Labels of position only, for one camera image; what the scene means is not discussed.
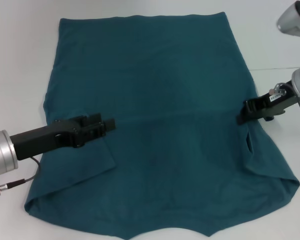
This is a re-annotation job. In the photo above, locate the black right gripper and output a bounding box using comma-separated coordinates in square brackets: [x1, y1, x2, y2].
[236, 87, 299, 126]

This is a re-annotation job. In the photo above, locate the right gripper cable with plug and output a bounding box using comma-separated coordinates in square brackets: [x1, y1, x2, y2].
[268, 83, 300, 119]

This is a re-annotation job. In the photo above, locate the blue-green short-sleeved shirt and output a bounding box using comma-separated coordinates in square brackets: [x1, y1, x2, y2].
[23, 11, 300, 240]

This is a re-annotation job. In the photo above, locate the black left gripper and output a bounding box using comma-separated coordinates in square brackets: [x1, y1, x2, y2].
[9, 112, 116, 161]

